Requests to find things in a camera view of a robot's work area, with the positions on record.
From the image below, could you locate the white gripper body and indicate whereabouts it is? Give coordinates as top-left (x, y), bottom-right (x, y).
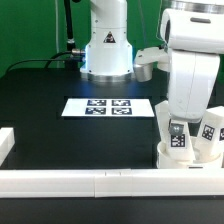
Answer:
top-left (168, 50), bottom-right (220, 123)

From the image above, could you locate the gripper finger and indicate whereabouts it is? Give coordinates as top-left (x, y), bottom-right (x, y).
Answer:
top-left (168, 119), bottom-right (184, 136)

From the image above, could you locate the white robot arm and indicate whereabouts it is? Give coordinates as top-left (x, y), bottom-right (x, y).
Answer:
top-left (80, 0), bottom-right (224, 134)

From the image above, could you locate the white U-shaped fence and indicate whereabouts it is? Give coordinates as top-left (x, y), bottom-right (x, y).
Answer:
top-left (0, 127), bottom-right (224, 198)

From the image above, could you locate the white marker sheet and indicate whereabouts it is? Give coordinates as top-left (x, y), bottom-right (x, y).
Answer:
top-left (62, 98), bottom-right (154, 117)

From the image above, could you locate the black cable on table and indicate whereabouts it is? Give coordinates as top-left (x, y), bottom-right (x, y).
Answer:
top-left (4, 48), bottom-right (87, 76)

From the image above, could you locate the black vertical hose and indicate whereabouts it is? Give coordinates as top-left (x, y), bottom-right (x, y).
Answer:
top-left (63, 0), bottom-right (76, 53)

